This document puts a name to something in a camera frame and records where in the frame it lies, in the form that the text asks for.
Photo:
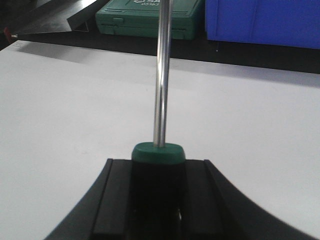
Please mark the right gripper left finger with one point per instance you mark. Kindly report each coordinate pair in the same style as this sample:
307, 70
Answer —
103, 212

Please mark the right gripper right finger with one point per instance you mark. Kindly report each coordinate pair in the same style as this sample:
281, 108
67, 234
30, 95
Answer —
214, 209

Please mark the screwdriver green black handle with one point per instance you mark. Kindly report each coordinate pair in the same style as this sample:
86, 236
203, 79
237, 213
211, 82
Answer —
157, 166

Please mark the green SATA tool case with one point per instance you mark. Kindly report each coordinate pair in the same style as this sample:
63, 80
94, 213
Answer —
140, 18

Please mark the large blue plastic bin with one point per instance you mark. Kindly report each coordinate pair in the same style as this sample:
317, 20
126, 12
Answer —
293, 23

